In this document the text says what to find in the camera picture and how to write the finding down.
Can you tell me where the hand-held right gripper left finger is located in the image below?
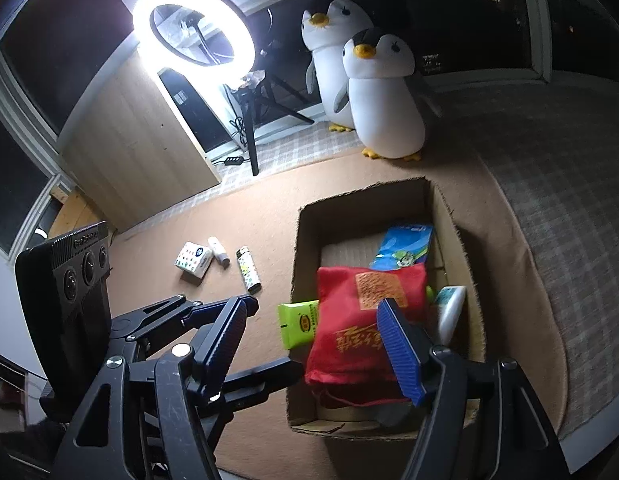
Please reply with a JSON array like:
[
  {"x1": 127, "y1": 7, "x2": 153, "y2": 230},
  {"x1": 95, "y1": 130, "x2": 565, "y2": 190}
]
[{"x1": 49, "y1": 296, "x2": 249, "y2": 480}]

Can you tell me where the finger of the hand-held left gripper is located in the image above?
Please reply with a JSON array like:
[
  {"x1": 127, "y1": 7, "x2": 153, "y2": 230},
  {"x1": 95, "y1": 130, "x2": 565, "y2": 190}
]
[
  {"x1": 110, "y1": 293, "x2": 260, "y2": 347},
  {"x1": 212, "y1": 354, "x2": 306, "y2": 411}
]

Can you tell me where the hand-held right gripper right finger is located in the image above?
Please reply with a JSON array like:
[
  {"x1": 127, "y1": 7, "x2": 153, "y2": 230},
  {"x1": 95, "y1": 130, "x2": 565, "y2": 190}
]
[{"x1": 376, "y1": 297, "x2": 573, "y2": 480}]

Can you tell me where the red drawstring pouch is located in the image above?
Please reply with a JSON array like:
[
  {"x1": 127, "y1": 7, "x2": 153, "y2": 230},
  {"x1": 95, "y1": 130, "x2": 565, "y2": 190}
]
[{"x1": 304, "y1": 263, "x2": 431, "y2": 407}]

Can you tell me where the green tube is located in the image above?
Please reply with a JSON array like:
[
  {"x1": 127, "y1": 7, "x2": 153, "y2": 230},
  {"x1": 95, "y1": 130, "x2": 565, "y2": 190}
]
[{"x1": 276, "y1": 286, "x2": 436, "y2": 352}]

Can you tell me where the white lotion bottle blue cap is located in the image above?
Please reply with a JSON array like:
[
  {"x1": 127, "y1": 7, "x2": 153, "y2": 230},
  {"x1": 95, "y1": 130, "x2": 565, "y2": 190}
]
[{"x1": 433, "y1": 285, "x2": 468, "y2": 344}]

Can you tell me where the white patterned tissue pack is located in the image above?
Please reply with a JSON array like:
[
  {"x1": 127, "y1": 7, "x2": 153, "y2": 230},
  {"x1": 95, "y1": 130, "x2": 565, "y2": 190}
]
[{"x1": 174, "y1": 241, "x2": 214, "y2": 281}]

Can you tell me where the patterned lighter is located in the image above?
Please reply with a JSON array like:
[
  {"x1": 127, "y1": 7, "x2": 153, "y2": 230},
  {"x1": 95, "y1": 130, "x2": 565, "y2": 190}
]
[{"x1": 235, "y1": 245, "x2": 263, "y2": 295}]

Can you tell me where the small white bottle grey cap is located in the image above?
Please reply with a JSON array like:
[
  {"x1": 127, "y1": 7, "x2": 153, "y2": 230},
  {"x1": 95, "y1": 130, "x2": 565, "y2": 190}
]
[{"x1": 207, "y1": 236, "x2": 231, "y2": 267}]

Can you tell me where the blue printed packet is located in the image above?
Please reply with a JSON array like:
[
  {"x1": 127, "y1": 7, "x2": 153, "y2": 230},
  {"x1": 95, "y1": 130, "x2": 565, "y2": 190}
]
[{"x1": 368, "y1": 223, "x2": 435, "y2": 272}]

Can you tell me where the cardboard box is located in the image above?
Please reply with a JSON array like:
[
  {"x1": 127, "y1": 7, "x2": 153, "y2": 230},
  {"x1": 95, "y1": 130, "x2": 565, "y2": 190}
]
[{"x1": 284, "y1": 176, "x2": 486, "y2": 442}]

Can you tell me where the pine wood panel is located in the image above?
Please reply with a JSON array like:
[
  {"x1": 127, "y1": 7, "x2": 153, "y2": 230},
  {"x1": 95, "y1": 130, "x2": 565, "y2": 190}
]
[{"x1": 48, "y1": 186, "x2": 116, "y2": 242}]

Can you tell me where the light wooden cabinet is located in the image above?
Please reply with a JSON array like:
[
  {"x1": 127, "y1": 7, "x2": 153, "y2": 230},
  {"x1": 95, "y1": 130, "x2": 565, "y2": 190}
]
[{"x1": 56, "y1": 51, "x2": 223, "y2": 234}]

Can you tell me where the small penguin plush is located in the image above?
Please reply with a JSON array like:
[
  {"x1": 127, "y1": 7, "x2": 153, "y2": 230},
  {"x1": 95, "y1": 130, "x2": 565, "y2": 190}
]
[{"x1": 341, "y1": 27, "x2": 427, "y2": 163}]

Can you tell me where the large penguin plush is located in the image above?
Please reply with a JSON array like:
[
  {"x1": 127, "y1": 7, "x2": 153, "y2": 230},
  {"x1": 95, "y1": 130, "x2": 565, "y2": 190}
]
[{"x1": 301, "y1": 0, "x2": 376, "y2": 134}]

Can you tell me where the ring light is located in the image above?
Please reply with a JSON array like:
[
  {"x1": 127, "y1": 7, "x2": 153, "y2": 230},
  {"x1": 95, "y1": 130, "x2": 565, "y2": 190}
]
[{"x1": 132, "y1": 0, "x2": 251, "y2": 89}]

